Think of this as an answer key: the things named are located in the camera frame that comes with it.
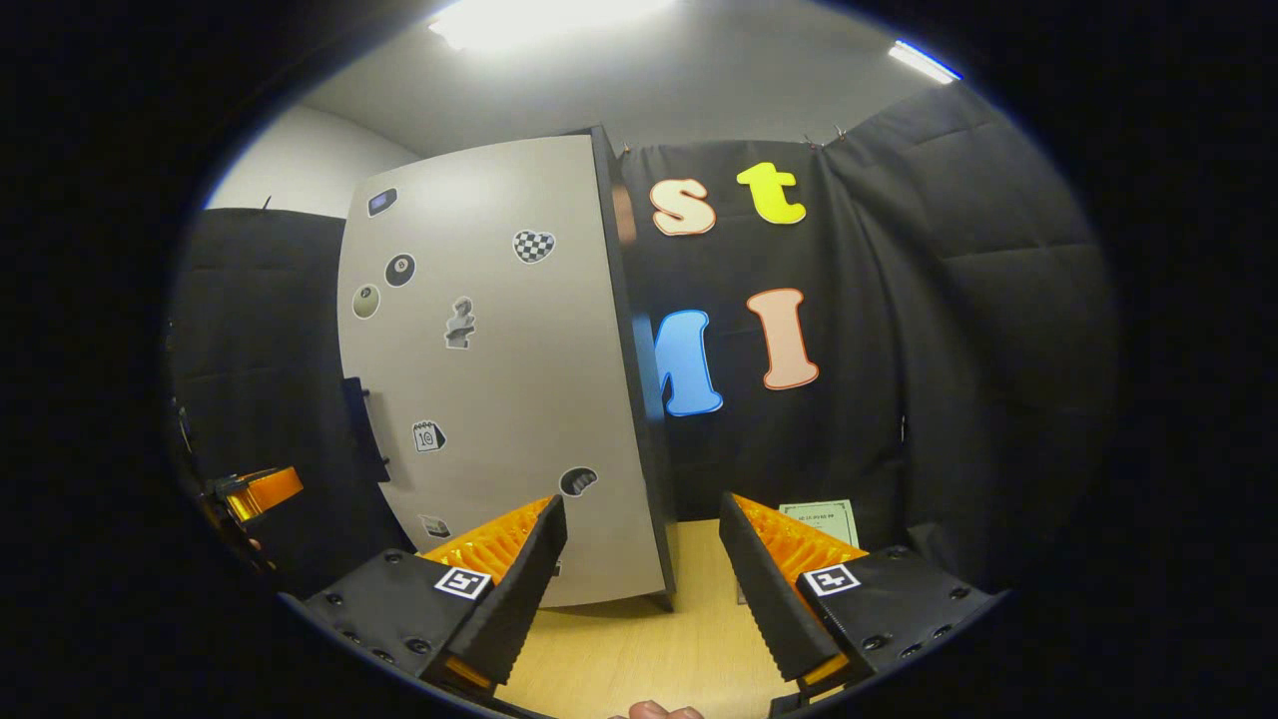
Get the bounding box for grey cabinet door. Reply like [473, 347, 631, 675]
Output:
[336, 135, 665, 608]

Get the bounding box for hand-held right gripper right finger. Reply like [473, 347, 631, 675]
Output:
[717, 491, 1004, 700]

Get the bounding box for black cabinet door handle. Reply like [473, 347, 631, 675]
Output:
[341, 376, 392, 484]

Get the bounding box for small ceiling light panel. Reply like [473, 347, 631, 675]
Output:
[887, 40, 961, 85]

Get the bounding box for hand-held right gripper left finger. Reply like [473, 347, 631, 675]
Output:
[298, 494, 568, 702]

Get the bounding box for pale green book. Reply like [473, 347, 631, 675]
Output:
[779, 499, 862, 550]

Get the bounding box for black backdrop cloth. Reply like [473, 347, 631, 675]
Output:
[165, 82, 1119, 600]

